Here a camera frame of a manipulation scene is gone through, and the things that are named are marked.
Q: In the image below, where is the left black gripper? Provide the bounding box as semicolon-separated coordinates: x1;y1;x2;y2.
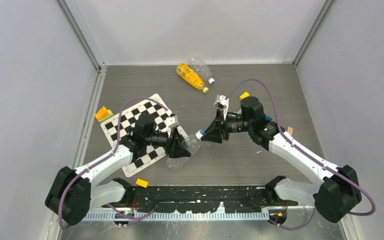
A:
144;128;191;159

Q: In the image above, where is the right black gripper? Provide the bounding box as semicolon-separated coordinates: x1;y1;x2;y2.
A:
201;109;253;144

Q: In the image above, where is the blue Pocari Sweat cap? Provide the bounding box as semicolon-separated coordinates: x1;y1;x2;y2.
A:
195;129;206;140

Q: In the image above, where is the clear plastic bottle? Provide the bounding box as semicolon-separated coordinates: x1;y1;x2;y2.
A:
166;129;205;170

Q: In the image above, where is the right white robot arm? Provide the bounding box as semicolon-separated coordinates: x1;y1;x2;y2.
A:
201;95;362;223

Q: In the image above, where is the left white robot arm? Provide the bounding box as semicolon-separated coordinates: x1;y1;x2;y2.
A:
44;113;192;226

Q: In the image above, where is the yellow juice bottle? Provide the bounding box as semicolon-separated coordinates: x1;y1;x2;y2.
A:
176;63;209;94

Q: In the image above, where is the clear bottle blue cap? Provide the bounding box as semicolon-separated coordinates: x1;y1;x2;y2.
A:
189;57;216;85

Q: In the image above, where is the black white chessboard mat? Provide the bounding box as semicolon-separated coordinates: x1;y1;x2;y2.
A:
100;93;187;178

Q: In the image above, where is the yellow block near base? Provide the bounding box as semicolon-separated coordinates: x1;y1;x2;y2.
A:
135;178;149;189

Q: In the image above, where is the blue lego brick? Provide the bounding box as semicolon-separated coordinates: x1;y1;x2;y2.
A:
265;115;273;121

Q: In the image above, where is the tan wooden block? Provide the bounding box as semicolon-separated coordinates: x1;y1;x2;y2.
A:
286;126;294;136

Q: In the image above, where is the orange green block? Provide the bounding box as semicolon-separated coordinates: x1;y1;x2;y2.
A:
94;106;114;123

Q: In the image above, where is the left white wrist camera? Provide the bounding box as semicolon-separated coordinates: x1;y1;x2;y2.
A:
164;113;180;131

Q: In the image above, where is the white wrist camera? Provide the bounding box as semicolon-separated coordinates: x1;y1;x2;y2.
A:
164;113;180;131
213;95;229;118

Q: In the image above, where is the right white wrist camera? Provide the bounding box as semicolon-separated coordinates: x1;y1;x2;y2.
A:
213;95;229;118

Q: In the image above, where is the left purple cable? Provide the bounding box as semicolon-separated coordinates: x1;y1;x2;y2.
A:
57;96;170;231

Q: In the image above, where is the purple cable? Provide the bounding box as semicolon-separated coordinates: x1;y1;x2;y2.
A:
57;96;170;231
225;78;377;232

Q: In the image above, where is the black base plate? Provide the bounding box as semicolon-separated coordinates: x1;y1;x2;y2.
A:
101;178;299;215

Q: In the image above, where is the grey slotted cable duct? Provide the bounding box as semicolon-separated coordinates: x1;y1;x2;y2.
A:
82;209;270;222

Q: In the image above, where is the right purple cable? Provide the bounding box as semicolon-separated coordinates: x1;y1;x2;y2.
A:
225;78;377;232

